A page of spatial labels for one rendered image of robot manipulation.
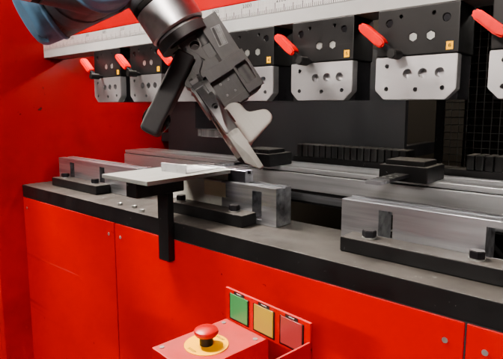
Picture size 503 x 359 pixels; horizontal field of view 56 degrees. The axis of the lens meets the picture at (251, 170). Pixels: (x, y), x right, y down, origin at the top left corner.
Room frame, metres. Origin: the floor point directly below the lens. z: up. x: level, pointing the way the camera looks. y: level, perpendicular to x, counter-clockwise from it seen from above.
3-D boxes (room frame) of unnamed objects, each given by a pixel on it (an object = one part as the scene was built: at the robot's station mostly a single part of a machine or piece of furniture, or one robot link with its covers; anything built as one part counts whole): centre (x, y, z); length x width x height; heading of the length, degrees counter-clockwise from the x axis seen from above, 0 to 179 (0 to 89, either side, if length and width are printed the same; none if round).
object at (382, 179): (1.09, -0.34, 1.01); 0.26 x 0.12 x 0.05; 139
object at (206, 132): (1.28, 0.11, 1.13); 0.10 x 0.02 x 0.10; 49
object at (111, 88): (1.56, 0.43, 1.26); 0.15 x 0.09 x 0.17; 49
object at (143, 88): (1.43, 0.28, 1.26); 0.15 x 0.09 x 0.17; 49
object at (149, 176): (1.17, 0.21, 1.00); 0.26 x 0.18 x 0.01; 139
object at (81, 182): (1.64, 0.60, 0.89); 0.30 x 0.05 x 0.03; 49
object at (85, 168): (1.65, 0.52, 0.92); 0.50 x 0.06 x 0.10; 49
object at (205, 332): (0.72, 0.07, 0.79); 0.04 x 0.04 x 0.04
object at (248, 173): (1.26, 0.08, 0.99); 0.20 x 0.03 x 0.03; 49
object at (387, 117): (1.82, -0.05, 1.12); 1.13 x 0.02 x 0.44; 49
